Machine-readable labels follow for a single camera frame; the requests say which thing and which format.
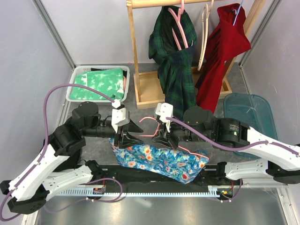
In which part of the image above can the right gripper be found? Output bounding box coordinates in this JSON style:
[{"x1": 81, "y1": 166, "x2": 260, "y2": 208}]
[{"x1": 151, "y1": 114, "x2": 212, "y2": 150}]

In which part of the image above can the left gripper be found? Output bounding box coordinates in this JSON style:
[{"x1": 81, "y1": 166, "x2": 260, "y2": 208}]
[{"x1": 85, "y1": 118, "x2": 145, "y2": 148}]

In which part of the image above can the pink hanger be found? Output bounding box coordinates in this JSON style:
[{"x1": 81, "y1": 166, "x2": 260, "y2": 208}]
[
  {"x1": 138, "y1": 116, "x2": 210, "y2": 161},
  {"x1": 167, "y1": 0, "x2": 194, "y2": 51}
]

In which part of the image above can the floral blue cloth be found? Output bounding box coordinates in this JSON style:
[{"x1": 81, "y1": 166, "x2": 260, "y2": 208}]
[{"x1": 109, "y1": 138, "x2": 209, "y2": 184}]

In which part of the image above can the dark green plaid cloth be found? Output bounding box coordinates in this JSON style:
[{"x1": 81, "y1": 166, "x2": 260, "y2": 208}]
[{"x1": 148, "y1": 6, "x2": 197, "y2": 120}]

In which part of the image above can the red skirt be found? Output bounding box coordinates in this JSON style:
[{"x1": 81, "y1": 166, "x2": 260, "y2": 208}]
[{"x1": 195, "y1": 3, "x2": 251, "y2": 112}]

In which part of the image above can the light blue wire hanger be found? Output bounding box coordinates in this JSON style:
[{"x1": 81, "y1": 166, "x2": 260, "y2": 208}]
[{"x1": 233, "y1": 0, "x2": 244, "y2": 26}]

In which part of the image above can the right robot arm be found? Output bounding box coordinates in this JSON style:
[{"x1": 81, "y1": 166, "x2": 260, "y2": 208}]
[{"x1": 153, "y1": 103, "x2": 300, "y2": 185}]

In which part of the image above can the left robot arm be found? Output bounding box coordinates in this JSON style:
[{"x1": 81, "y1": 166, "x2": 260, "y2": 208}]
[{"x1": 0, "y1": 101, "x2": 143, "y2": 214}]

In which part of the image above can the beige wooden hanger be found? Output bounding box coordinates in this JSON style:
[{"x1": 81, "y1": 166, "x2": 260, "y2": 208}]
[{"x1": 197, "y1": 0, "x2": 214, "y2": 71}]

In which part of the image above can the wooden clothes rack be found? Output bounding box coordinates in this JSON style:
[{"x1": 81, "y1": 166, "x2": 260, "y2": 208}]
[{"x1": 127, "y1": 0, "x2": 266, "y2": 109}]

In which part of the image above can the pink cloth in basket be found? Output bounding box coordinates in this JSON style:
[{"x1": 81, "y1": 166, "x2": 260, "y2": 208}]
[{"x1": 123, "y1": 76, "x2": 127, "y2": 90}]

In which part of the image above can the green white cloth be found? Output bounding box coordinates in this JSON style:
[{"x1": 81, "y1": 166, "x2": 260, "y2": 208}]
[{"x1": 68, "y1": 68, "x2": 125, "y2": 101}]

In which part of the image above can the black cloth pile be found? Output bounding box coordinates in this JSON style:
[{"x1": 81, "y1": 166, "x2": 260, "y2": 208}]
[{"x1": 48, "y1": 135, "x2": 85, "y2": 172}]

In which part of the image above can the white laundry basket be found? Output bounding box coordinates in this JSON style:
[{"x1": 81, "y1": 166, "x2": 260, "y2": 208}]
[{"x1": 66, "y1": 65, "x2": 130, "y2": 105}]

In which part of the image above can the teal plastic basin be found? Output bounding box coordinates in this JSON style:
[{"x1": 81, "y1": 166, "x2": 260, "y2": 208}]
[{"x1": 223, "y1": 93, "x2": 278, "y2": 158}]

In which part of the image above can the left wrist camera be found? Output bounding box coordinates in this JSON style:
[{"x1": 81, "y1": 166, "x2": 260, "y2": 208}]
[{"x1": 111, "y1": 99, "x2": 130, "y2": 133}]

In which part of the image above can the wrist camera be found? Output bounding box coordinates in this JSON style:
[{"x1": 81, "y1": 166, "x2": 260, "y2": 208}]
[
  {"x1": 111, "y1": 99, "x2": 130, "y2": 133},
  {"x1": 155, "y1": 103, "x2": 173, "y2": 133}
]

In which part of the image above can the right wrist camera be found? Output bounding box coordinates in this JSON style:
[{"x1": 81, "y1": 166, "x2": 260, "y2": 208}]
[{"x1": 155, "y1": 103, "x2": 173, "y2": 133}]

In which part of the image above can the slotted cable duct rail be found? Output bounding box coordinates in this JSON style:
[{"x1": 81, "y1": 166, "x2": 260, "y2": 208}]
[{"x1": 57, "y1": 187, "x2": 221, "y2": 197}]

